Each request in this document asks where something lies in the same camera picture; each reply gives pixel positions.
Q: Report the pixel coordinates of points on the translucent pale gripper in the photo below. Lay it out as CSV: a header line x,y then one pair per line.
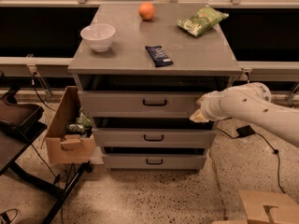
x,y
209,107

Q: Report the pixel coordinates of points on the grey top drawer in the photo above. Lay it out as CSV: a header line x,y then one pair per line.
x,y
128,104

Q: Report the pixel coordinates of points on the grey drawer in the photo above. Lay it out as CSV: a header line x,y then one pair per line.
x,y
152,132
176,158
128,104

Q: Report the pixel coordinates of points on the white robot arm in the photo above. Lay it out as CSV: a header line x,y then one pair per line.
x,y
250,102

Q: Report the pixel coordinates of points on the grey drawer cabinet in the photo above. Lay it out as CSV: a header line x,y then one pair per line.
x,y
200,64

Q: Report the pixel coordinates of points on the grey bottom drawer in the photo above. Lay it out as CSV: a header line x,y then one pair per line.
x,y
176,158

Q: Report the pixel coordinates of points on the grey middle drawer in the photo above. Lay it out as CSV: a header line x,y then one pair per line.
x,y
152,132

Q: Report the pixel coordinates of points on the black power adapter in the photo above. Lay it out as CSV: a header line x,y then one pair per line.
x,y
245,131

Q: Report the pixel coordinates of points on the dark blue snack bar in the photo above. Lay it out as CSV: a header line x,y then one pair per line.
x,y
159,57

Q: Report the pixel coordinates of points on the green chip bag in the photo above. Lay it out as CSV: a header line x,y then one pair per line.
x,y
204,19

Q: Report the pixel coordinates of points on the cardboard box bottom right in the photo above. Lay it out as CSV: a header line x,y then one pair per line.
x,y
266,208

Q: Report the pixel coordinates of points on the orange fruit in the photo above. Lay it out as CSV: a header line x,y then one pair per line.
x,y
146,11

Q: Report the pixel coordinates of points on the white ceramic bowl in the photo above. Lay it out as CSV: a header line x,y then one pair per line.
x,y
98,36

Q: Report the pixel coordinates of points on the open cardboard box left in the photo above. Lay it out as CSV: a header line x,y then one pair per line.
x,y
64,148

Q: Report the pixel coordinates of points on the brown black bag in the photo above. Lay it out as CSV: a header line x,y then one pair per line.
x,y
18,118

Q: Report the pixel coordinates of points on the shoe at bottom left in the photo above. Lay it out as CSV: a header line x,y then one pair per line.
x,y
9,216

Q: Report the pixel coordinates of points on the black top drawer handle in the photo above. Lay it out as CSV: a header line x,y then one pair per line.
x,y
151,103

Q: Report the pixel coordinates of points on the black drawer handle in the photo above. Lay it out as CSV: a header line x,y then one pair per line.
x,y
158,138
151,103
154,162

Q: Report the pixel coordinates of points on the black middle drawer handle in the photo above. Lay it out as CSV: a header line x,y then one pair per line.
x,y
158,138

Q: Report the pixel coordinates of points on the black bottom drawer handle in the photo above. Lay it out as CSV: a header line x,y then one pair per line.
x,y
154,162

